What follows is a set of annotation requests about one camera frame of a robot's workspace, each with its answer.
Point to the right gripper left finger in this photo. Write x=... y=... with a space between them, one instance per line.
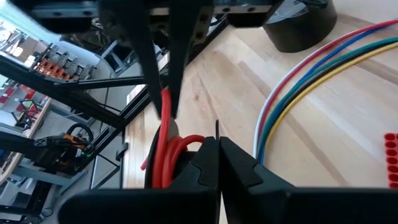
x=199 y=175

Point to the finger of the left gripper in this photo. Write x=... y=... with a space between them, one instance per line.
x=186 y=31
x=133 y=25

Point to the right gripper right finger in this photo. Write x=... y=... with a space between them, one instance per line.
x=242 y=175

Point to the red ribbed block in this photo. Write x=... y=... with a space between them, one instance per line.
x=391 y=161

